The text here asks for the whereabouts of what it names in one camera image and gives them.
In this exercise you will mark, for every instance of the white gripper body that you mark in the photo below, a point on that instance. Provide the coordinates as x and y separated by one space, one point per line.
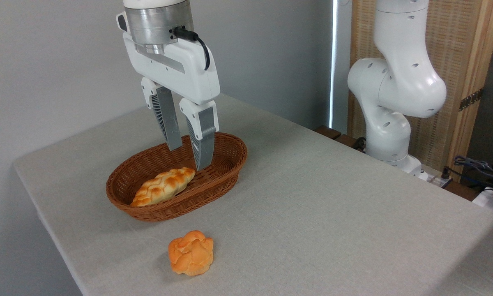
180 74

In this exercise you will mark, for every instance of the dark metal screen hinge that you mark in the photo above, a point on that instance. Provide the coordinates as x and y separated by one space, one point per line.
471 99

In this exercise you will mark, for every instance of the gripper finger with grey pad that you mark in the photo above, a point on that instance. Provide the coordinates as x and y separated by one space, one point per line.
204 139
167 119

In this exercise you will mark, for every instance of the white box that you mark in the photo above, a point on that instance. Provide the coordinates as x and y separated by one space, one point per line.
485 199

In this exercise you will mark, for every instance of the braided golden bread loaf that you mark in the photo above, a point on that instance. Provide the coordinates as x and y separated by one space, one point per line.
164 186

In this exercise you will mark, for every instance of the brown wicker oval basket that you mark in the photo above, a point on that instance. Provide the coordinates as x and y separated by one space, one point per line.
168 207

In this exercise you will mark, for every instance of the black power plug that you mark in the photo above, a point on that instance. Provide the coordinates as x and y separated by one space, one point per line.
446 172

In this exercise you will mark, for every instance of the wooden rattan folding screen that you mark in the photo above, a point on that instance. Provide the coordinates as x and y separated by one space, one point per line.
456 49

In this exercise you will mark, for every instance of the round orange bread roll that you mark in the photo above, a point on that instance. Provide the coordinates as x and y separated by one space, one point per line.
191 254

